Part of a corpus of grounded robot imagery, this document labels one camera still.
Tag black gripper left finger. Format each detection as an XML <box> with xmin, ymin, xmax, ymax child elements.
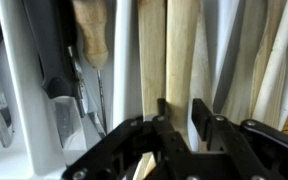
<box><xmin>62</xmin><ymin>98</ymin><xmax>192</xmax><ymax>180</ymax></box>

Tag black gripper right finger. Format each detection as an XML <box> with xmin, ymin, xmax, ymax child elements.
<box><xmin>192</xmin><ymin>98</ymin><xmax>288</xmax><ymax>180</ymax></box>

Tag light wooden spoon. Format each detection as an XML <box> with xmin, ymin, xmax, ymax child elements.
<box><xmin>164</xmin><ymin>0</ymin><xmax>201</xmax><ymax>144</ymax></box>

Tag pale broad wooden spatula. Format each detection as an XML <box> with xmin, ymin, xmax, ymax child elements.
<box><xmin>220</xmin><ymin>0</ymin><xmax>268</xmax><ymax>125</ymax></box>

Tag flat wooden spatula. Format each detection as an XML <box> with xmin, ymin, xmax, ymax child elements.
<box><xmin>132</xmin><ymin>0</ymin><xmax>168</xmax><ymax>180</ymax></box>

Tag tan wooden utensil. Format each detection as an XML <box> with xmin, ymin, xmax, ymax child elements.
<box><xmin>248</xmin><ymin>0</ymin><xmax>288</xmax><ymax>128</ymax></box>

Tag white cutlery organizer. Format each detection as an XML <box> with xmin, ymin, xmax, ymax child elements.
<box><xmin>0</xmin><ymin>0</ymin><xmax>288</xmax><ymax>180</ymax></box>

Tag cream long utensil handle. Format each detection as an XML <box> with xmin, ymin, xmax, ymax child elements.
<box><xmin>251</xmin><ymin>0</ymin><xmax>288</xmax><ymax>129</ymax></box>

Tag wooden-handled metal tool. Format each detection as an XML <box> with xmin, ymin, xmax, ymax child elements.
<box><xmin>72</xmin><ymin>0</ymin><xmax>110</xmax><ymax>134</ymax></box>

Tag black-handled knife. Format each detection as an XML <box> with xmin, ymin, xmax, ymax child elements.
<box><xmin>22</xmin><ymin>0</ymin><xmax>88</xmax><ymax>158</ymax></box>

